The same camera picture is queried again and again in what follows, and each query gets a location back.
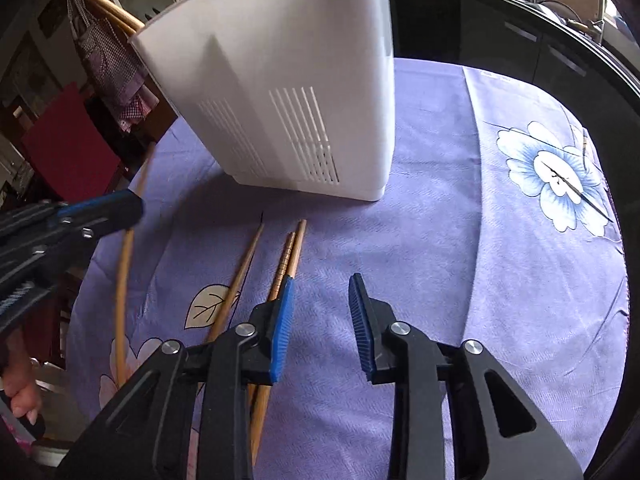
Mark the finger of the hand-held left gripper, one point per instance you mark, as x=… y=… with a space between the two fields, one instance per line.
x=107 y=212

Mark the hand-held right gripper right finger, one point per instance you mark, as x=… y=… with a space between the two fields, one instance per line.
x=362 y=330

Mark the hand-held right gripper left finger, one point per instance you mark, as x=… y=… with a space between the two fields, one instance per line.
x=280 y=330

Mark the white plastic utensil holder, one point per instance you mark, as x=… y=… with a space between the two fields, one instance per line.
x=300 y=60

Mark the person's left hand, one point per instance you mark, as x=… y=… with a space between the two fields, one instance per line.
x=22 y=390

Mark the red chair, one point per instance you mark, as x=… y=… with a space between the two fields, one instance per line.
x=75 y=150

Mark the purple floral tablecloth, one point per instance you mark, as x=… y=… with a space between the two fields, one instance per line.
x=450 y=260

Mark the checkered apron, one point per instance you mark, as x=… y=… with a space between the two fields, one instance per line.
x=107 y=60

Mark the dark base cabinets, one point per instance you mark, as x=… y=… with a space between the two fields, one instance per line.
x=500 y=35

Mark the tall steel faucet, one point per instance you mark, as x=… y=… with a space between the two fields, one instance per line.
x=601 y=10

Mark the dark wall picture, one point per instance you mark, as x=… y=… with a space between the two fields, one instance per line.
x=52 y=15

